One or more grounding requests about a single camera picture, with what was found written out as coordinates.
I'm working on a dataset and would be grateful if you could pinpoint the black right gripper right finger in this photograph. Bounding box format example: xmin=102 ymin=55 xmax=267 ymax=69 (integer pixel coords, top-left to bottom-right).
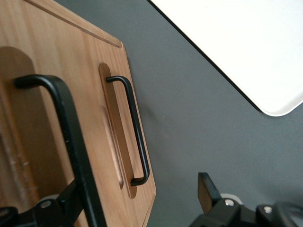
xmin=189 ymin=172 xmax=260 ymax=227

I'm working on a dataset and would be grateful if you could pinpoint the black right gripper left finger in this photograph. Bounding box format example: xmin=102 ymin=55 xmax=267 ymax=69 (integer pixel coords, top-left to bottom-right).
xmin=0 ymin=179 xmax=83 ymax=227

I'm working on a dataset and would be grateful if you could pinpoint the long black drawer handle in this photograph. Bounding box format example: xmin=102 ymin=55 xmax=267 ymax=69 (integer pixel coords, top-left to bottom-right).
xmin=13 ymin=74 xmax=107 ymax=227

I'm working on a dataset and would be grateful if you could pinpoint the wooden drawer with long handle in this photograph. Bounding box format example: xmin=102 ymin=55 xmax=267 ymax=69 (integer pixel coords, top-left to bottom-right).
xmin=0 ymin=0 xmax=95 ymax=227

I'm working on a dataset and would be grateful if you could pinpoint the wooden drawer cabinet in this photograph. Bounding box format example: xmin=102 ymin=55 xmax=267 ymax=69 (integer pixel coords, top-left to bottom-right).
xmin=23 ymin=0 xmax=157 ymax=227

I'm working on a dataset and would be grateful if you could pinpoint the cream plastic tray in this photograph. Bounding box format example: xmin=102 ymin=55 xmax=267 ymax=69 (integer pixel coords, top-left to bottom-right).
xmin=147 ymin=0 xmax=303 ymax=117

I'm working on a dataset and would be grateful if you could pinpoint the short black drawer handle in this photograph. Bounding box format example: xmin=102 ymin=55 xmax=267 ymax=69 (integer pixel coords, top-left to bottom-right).
xmin=106 ymin=75 xmax=151 ymax=186

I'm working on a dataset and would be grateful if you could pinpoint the wooden drawer with short handle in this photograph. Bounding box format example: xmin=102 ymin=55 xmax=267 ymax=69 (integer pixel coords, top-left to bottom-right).
xmin=54 ymin=14 xmax=157 ymax=227

